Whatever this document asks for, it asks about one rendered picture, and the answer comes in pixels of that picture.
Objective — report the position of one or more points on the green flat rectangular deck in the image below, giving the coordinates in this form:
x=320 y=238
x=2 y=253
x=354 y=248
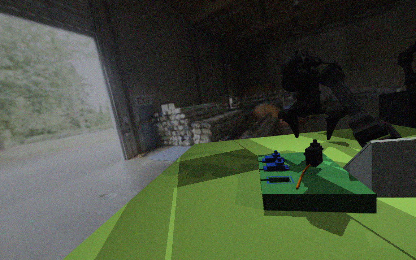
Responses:
x=325 y=188

